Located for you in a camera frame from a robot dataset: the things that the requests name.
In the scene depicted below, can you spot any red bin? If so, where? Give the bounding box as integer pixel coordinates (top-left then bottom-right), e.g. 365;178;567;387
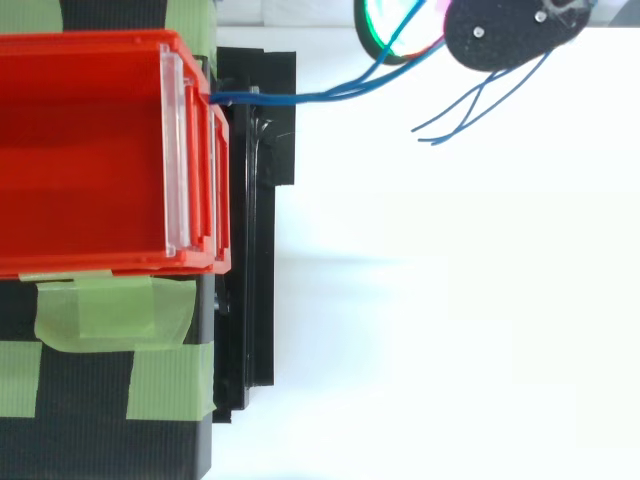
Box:
0;29;217;279
197;92;233;274

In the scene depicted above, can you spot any blue cable bundle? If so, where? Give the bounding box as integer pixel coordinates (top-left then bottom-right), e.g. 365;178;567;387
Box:
208;0;555;147

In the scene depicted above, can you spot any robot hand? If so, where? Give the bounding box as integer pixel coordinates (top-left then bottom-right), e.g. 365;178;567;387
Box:
352;0;599;72

